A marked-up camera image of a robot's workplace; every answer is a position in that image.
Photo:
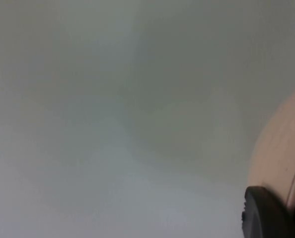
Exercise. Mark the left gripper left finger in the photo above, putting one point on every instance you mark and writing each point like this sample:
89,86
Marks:
264,215

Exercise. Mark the pale wooden bowl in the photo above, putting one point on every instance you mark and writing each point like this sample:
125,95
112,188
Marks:
279,148

